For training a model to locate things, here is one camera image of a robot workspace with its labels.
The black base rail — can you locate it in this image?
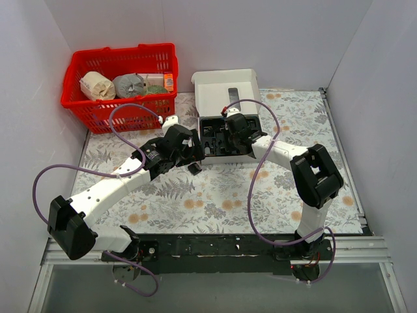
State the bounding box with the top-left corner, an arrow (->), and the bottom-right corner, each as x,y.
101,234 -> 333,276

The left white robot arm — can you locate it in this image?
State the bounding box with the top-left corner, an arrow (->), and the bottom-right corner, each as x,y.
48,125 -> 204,261

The floral table mat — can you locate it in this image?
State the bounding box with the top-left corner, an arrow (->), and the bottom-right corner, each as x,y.
63,90 -> 364,235

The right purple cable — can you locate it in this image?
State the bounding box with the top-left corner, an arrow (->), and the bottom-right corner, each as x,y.
223,98 -> 336,285

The red plastic shopping basket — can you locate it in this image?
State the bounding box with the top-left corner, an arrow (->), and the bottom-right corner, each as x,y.
61,43 -> 179,134

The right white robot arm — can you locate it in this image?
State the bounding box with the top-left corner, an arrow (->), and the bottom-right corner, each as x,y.
222,109 -> 344,259

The green broccoli-like item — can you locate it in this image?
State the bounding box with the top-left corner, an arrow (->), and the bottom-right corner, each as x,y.
143,85 -> 169,96

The white hair clipper box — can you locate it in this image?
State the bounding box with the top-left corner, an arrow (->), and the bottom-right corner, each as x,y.
192,68 -> 261,165

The orange small box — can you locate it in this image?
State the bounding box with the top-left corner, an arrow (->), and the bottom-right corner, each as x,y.
164,73 -> 174,93

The white flat box in basket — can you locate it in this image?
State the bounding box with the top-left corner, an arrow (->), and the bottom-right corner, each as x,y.
137,73 -> 164,87

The grey wrapped roll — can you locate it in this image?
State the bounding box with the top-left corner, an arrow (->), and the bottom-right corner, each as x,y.
112,73 -> 145,98

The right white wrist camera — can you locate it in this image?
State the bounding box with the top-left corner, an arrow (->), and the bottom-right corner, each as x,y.
223,107 -> 240,118

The beige paper-wrapped roll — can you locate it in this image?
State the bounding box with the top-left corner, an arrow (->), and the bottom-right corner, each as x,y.
79,71 -> 116,101

